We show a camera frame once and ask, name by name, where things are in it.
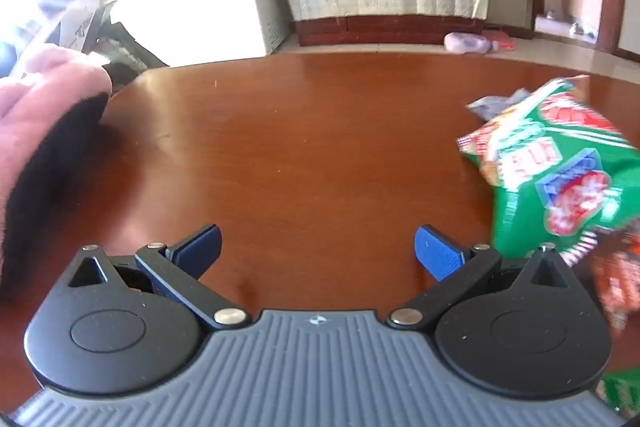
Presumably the clear bag of grey candies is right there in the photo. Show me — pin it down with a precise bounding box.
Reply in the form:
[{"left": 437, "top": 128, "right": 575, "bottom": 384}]
[{"left": 466, "top": 88, "right": 530, "bottom": 122}]

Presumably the purple detergent bottle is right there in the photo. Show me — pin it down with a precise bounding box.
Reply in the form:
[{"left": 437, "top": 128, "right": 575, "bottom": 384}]
[{"left": 444, "top": 31, "right": 494, "bottom": 55}]

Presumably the pink floor mat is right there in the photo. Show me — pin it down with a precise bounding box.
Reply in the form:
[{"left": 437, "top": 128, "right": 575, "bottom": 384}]
[{"left": 482, "top": 29, "right": 515, "bottom": 52}]

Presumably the red wooden tv cabinet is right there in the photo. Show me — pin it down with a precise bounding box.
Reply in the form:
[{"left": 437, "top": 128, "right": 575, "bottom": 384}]
[{"left": 295, "top": 15, "right": 484, "bottom": 46}]

